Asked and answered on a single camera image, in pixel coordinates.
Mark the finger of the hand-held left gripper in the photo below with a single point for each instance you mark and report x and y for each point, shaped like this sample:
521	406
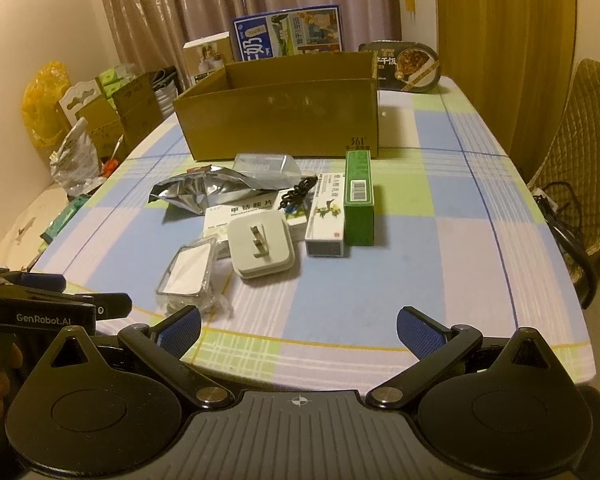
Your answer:
45	280
115	305

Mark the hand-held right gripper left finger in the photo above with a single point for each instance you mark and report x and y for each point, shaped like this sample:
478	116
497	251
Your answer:
182	327

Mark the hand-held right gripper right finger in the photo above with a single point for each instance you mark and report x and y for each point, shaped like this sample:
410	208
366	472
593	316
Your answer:
420	330

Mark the clear plastic packet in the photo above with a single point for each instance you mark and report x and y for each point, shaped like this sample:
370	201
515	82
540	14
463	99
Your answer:
187	267

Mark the white square power adapter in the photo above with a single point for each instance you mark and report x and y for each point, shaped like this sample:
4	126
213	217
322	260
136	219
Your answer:
270	260

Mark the green carton box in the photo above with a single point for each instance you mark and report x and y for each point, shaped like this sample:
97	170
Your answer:
360	220

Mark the white medicine box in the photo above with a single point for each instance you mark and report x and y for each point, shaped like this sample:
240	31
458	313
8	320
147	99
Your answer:
240	210

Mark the white ointment box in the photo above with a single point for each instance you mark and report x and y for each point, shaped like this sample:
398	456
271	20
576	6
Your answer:
325	230

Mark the silver foil bag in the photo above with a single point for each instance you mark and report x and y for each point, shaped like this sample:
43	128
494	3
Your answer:
200	190

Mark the small blue yellow trinket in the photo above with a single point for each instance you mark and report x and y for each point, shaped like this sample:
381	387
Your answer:
294	211

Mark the clear plastic case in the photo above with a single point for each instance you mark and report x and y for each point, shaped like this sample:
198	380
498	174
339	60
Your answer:
265	165

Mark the desktop with checked cloth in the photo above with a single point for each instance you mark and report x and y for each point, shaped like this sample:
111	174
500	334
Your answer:
430	210

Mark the green snack packets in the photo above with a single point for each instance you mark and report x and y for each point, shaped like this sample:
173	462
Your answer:
62	217

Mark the crumpled silver white bag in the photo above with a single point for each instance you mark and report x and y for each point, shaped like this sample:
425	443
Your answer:
75	160

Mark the small brown cardboard box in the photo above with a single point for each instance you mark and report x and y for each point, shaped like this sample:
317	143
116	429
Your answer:
102	130

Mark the yellow plastic bag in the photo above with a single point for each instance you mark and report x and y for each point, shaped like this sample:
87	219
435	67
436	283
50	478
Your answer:
42	100

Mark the white scalloped cardboard piece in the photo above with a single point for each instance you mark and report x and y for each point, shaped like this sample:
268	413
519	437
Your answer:
77	97

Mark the green tissue packs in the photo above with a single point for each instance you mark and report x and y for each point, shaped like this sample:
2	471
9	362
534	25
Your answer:
112	80

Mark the white shopping bag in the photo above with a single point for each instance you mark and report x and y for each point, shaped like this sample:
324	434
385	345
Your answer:
166	87

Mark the black instant rice bowl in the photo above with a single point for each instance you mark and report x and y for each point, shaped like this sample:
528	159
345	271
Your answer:
410	67

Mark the white photo product box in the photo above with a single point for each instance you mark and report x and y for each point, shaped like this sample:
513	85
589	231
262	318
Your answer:
205	55

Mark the blue milk carton box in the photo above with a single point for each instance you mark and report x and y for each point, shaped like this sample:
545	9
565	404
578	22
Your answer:
260	40

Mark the wooden door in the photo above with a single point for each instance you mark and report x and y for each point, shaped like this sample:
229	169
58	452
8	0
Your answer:
505	35

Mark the shiny pink curtain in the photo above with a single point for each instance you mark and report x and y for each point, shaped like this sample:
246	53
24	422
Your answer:
180	0

